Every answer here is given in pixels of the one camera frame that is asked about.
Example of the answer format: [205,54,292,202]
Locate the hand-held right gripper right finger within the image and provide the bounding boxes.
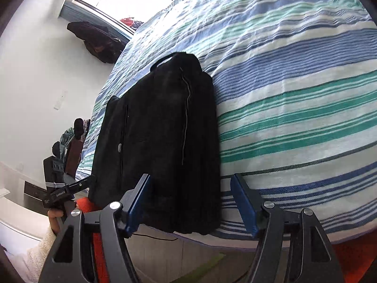
[230,173,345,283]

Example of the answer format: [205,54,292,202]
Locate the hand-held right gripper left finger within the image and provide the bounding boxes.
[38,173,152,283]

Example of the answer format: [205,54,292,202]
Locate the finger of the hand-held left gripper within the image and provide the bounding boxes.
[67,175,97,196]
[43,157,65,190]

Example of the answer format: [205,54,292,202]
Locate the black pants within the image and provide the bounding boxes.
[88,51,222,236]

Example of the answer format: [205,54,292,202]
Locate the person's left forearm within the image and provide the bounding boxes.
[26,227,58,275]

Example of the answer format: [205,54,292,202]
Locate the person's orange fleece pants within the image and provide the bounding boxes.
[77,197,377,283]

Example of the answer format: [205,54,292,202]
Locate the person's left hand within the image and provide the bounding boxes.
[48,209,64,231]

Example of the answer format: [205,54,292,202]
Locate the dark speckled panel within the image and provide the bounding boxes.
[24,181,49,210]

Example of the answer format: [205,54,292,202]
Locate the clothes pile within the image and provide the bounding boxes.
[52,118,92,160]

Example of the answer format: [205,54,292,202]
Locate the white desk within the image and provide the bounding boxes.
[0,187,48,242]

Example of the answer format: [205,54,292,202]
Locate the green strip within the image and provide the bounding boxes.
[183,254,226,283]

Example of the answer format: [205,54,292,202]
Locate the striped bed sheet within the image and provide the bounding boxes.
[76,0,377,245]

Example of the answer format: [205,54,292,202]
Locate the red clothes by window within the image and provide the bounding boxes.
[120,17,145,30]

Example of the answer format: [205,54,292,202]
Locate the black floor cable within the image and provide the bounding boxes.
[131,232,179,241]

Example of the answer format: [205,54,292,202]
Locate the white wall switch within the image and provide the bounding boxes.
[53,91,68,109]

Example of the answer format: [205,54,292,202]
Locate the dark clothes hanging on wall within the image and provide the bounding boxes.
[67,21,126,64]

